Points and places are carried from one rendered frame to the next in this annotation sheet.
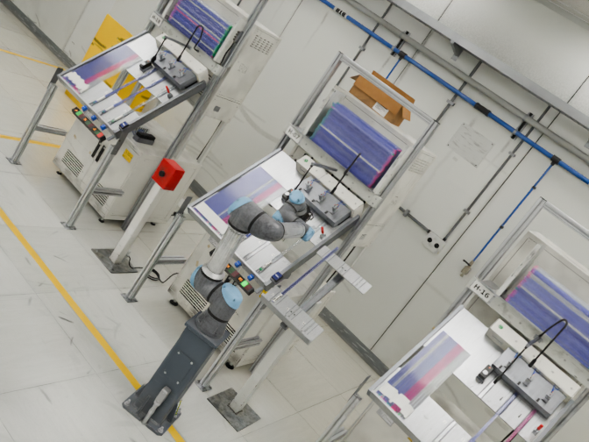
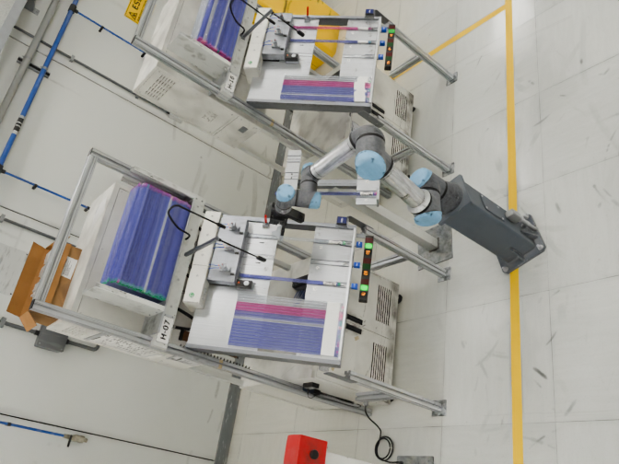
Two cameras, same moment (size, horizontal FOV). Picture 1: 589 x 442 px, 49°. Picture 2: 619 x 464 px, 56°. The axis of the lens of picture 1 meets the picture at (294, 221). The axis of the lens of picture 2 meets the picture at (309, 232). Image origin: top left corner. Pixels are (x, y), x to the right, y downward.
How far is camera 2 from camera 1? 2.86 m
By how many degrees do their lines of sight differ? 55
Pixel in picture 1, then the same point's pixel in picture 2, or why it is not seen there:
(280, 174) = (221, 317)
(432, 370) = (319, 84)
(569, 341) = (237, 11)
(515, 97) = not seen: outside the picture
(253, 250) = (331, 264)
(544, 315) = (227, 29)
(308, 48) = not seen: outside the picture
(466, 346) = (279, 80)
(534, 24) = not seen: outside the picture
